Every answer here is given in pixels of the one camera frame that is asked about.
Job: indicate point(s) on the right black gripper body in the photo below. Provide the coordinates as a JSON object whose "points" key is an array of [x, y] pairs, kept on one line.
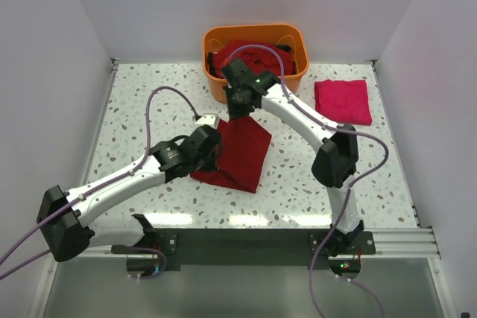
{"points": [[239, 108]]}

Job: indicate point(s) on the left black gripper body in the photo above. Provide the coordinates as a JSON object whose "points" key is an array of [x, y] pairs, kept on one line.
{"points": [[215, 150]]}

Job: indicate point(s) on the dark red t shirt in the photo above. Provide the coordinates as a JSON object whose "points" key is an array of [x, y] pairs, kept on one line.
{"points": [[239, 167]]}

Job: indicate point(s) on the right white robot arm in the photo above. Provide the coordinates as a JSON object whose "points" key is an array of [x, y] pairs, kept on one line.
{"points": [[336, 148]]}

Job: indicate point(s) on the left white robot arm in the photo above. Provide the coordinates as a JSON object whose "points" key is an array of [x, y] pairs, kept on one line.
{"points": [[65, 216]]}

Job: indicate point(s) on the red t shirts in basket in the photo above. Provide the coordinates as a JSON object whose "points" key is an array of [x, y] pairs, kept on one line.
{"points": [[256, 59]]}

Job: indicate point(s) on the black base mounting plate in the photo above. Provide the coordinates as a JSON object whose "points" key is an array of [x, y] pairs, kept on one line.
{"points": [[248, 247]]}

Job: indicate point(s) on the folded pink t shirt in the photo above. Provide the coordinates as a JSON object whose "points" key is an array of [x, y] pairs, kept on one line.
{"points": [[343, 101]]}

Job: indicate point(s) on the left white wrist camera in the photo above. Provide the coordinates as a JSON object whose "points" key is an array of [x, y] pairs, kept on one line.
{"points": [[208, 119]]}

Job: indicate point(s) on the aluminium frame rail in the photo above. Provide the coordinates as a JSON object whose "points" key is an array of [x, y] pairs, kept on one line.
{"points": [[392, 243]]}

